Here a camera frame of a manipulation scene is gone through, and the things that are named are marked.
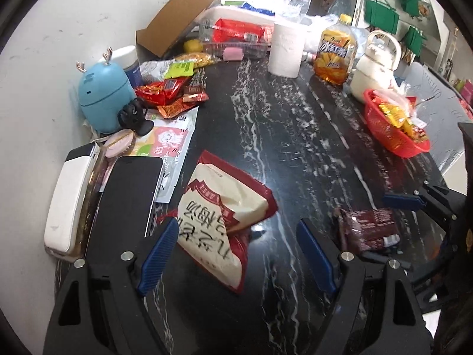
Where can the white pink printed packet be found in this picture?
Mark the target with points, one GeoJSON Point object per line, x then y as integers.
{"type": "Point", "coordinates": [173, 144]}

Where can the blue deer humidifier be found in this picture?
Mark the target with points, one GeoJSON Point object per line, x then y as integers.
{"type": "Point", "coordinates": [103, 96]}

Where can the grey chair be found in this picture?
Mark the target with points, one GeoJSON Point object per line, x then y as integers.
{"type": "Point", "coordinates": [439, 118]}

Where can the black smartphone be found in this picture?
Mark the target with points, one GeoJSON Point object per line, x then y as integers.
{"type": "Point", "coordinates": [129, 192]}

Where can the green label packet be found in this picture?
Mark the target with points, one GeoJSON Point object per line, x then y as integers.
{"type": "Point", "coordinates": [180, 70]}

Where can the iced tea bottle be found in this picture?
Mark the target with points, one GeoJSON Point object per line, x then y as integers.
{"type": "Point", "coordinates": [334, 55]}

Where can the pink block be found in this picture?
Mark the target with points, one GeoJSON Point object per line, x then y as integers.
{"type": "Point", "coordinates": [232, 53]}

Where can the yellow snack packet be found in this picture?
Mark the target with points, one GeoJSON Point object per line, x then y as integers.
{"type": "Point", "coordinates": [196, 59]}

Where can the yellow foil packet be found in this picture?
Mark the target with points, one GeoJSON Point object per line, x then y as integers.
{"type": "Point", "coordinates": [393, 114]}

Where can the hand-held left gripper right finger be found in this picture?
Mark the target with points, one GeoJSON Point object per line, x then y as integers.
{"type": "Point", "coordinates": [317, 262]}

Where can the silver white packet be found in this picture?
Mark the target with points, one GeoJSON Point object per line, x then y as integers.
{"type": "Point", "coordinates": [153, 69]}

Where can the pink hairbrush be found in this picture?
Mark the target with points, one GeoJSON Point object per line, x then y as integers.
{"type": "Point", "coordinates": [118, 144]}

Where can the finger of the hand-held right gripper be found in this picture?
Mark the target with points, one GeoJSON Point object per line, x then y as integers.
{"type": "Point", "coordinates": [432, 262]}
{"type": "Point", "coordinates": [402, 199]}

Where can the dark blue jar white lid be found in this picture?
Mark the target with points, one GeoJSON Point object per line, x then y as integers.
{"type": "Point", "coordinates": [129, 63]}

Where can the red plastic basket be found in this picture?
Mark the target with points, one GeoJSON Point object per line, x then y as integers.
{"type": "Point", "coordinates": [391, 133]}

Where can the white toilet paper roll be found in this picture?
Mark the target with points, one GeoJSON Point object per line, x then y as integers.
{"type": "Point", "coordinates": [286, 50]}

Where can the cardboard box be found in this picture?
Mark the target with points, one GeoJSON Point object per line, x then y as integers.
{"type": "Point", "coordinates": [177, 18]}

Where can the orange red snack packet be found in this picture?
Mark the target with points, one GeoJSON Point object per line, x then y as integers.
{"type": "Point", "coordinates": [181, 105]}

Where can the cream insulated jug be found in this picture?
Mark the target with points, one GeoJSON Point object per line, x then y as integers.
{"type": "Point", "coordinates": [377, 66]}

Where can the large white red bag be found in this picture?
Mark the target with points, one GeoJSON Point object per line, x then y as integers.
{"type": "Point", "coordinates": [225, 210]}

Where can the brown red snack packet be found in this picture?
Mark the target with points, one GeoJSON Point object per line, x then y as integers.
{"type": "Point", "coordinates": [419, 133]}

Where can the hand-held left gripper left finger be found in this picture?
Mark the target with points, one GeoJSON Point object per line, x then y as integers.
{"type": "Point", "coordinates": [159, 259]}

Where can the white tray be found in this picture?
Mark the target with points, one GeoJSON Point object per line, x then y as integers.
{"type": "Point", "coordinates": [240, 13]}

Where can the large red packet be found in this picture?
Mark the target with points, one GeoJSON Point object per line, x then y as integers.
{"type": "Point", "coordinates": [238, 31]}

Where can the dark red chocolate packet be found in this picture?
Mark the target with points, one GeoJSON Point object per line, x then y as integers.
{"type": "Point", "coordinates": [369, 225]}

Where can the white flat device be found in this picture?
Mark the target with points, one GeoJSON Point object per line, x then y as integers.
{"type": "Point", "coordinates": [70, 203]}

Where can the small brown packet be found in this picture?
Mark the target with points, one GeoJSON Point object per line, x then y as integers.
{"type": "Point", "coordinates": [192, 90]}

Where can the blue tissue pack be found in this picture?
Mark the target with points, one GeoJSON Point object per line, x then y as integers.
{"type": "Point", "coordinates": [255, 7]}

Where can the black clip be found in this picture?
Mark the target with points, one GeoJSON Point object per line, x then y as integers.
{"type": "Point", "coordinates": [135, 116]}

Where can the clear plastic container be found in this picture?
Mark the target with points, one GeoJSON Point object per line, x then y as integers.
{"type": "Point", "coordinates": [236, 44]}

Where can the lemon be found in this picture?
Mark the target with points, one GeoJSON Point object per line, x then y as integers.
{"type": "Point", "coordinates": [192, 46]}

